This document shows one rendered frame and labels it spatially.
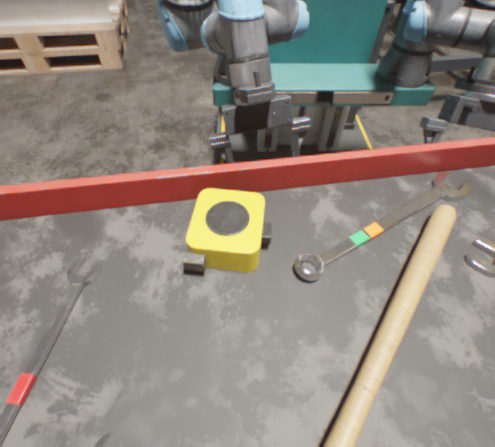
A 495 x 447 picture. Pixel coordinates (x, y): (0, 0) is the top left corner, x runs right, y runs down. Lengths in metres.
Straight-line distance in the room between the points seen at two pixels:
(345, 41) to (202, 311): 0.97
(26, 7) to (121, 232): 2.70
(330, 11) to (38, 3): 2.28
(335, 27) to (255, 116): 0.56
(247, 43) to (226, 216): 0.35
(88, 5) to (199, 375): 2.75
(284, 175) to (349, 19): 0.78
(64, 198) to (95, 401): 0.21
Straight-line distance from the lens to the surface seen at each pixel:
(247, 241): 0.31
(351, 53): 1.15
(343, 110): 1.31
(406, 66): 1.07
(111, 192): 0.39
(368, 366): 0.29
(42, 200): 0.41
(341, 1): 1.09
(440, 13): 0.84
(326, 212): 0.39
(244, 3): 0.59
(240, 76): 0.59
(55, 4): 2.94
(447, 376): 0.34
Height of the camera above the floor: 1.19
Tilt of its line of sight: 49 degrees down
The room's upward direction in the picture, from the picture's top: 2 degrees clockwise
